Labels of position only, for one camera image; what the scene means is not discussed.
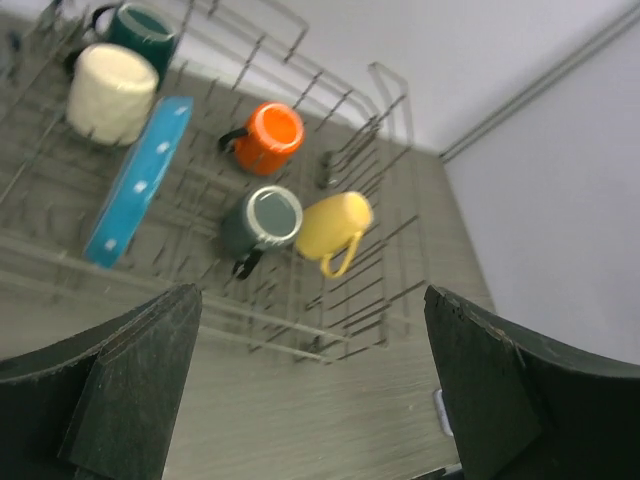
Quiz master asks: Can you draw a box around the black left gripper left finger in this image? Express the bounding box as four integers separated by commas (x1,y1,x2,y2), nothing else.
1,284,202,479

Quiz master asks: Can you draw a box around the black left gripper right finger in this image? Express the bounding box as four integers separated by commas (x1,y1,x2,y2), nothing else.
424,285,639,479

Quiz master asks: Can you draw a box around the lilac smartphone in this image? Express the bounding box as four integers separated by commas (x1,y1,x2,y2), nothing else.
433,389,454,437

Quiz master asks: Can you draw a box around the grey mug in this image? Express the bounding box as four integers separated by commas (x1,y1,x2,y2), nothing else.
219,184,303,280

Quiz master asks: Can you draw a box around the yellow mug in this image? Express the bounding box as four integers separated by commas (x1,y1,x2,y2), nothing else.
294,191,374,279

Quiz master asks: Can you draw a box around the blue polka dot plate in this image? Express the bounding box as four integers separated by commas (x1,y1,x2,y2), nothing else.
84,96,194,268

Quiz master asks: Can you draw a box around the cream white mug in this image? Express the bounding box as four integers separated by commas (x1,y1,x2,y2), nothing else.
65,43,159,146

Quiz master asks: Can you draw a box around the orange mug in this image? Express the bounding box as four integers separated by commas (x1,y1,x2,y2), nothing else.
218,102,305,176

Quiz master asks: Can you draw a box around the dark green mug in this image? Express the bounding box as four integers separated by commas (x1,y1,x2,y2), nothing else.
89,1,179,83

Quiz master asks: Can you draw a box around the grey wire dish rack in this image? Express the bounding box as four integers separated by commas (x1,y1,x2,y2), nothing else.
1,1,424,364

